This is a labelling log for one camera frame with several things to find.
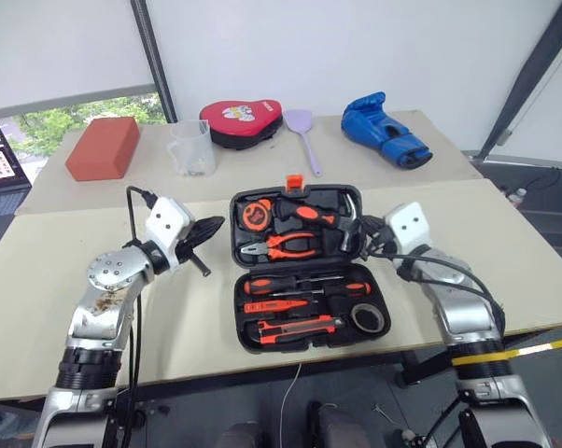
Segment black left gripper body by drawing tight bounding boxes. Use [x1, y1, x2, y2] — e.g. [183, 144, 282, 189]
[174, 232, 213, 278]

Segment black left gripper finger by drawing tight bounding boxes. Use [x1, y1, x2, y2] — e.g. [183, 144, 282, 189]
[183, 226, 219, 253]
[190, 216, 227, 240]

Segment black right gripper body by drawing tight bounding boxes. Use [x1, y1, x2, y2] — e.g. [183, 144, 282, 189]
[360, 216, 397, 260]

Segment orange black handled screwdriver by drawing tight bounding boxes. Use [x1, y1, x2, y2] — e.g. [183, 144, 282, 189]
[243, 274, 345, 295]

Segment orange voltage tester pen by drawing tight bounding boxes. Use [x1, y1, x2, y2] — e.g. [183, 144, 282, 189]
[243, 298, 317, 315]

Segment black tool case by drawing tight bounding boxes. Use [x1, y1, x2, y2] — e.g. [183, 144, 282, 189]
[228, 174, 393, 355]

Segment small orange black screwdriver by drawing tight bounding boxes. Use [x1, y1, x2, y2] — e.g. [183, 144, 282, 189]
[269, 281, 372, 301]

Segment orange black tape measure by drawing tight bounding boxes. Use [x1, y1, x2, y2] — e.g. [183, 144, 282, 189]
[240, 198, 275, 231]

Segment black electrical tape roll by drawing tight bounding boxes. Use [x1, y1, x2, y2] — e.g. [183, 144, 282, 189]
[349, 302, 387, 334]

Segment clear plastic measuring cup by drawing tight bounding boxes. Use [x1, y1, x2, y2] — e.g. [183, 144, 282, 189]
[166, 119, 218, 179]

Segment blue boxing glove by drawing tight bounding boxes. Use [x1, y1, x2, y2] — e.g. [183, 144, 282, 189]
[340, 91, 434, 171]

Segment orange black utility knife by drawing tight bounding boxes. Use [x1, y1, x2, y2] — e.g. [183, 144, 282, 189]
[257, 315, 345, 344]

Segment red boxing focus pad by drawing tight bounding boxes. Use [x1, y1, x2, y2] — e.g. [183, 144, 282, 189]
[199, 97, 285, 151]

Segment purple silicone spatula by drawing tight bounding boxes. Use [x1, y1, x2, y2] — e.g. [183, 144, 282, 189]
[283, 108, 324, 178]

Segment orange foam block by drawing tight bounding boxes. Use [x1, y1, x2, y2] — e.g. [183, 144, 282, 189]
[64, 116, 142, 183]

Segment green trees outside window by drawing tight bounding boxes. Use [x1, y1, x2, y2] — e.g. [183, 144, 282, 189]
[9, 91, 168, 160]

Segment open laptop computer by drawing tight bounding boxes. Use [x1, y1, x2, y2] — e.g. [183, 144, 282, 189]
[0, 113, 33, 248]

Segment black diagonal beam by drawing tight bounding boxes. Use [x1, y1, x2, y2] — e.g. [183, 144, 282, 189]
[478, 0, 562, 161]

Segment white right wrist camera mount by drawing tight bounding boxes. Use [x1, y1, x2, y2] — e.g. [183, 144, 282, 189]
[384, 201, 434, 256]

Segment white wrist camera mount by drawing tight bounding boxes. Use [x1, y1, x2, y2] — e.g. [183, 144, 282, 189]
[384, 201, 434, 256]
[144, 196, 196, 273]

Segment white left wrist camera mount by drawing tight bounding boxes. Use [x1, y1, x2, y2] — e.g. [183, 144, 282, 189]
[144, 196, 196, 273]

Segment claw hammer orange black handle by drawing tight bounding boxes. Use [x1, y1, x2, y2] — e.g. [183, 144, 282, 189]
[274, 193, 364, 254]

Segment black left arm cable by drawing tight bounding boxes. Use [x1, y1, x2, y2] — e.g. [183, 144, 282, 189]
[117, 185, 160, 448]

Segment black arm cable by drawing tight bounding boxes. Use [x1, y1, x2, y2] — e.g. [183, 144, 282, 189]
[368, 245, 508, 338]
[117, 185, 160, 448]

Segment orange handled pliers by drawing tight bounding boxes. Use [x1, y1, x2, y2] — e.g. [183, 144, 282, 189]
[240, 231, 319, 262]

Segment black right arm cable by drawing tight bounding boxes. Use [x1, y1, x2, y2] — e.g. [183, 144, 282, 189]
[368, 245, 508, 338]

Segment black table frame bar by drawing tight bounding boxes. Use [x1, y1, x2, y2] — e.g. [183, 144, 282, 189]
[117, 348, 456, 403]

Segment thin white cable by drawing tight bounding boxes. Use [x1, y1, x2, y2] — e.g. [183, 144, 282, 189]
[279, 361, 304, 448]

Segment black window frame post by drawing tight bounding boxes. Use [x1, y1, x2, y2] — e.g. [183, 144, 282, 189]
[130, 0, 178, 125]

